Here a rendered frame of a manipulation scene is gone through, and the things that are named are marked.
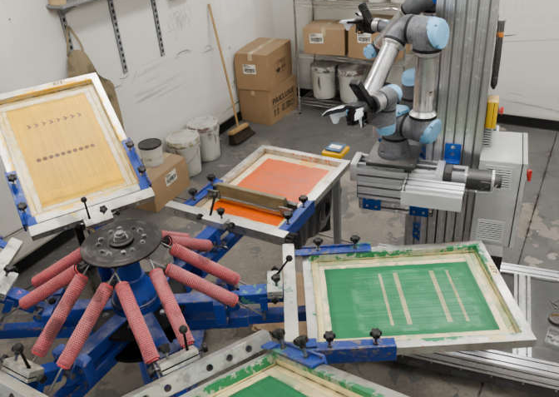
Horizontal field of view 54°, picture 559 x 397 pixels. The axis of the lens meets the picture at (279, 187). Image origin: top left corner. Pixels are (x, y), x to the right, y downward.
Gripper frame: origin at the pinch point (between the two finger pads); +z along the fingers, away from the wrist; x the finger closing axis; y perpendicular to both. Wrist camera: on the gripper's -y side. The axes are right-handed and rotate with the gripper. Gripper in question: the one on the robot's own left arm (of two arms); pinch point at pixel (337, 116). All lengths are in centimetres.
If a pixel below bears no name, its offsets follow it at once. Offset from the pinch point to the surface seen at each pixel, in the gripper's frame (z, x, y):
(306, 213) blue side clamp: -23, 49, 63
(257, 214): -10, 71, 63
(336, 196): -88, 90, 93
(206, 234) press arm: 25, 66, 55
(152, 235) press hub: 60, 44, 31
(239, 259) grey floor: -54, 164, 147
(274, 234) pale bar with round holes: 5, 42, 58
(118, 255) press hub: 75, 44, 31
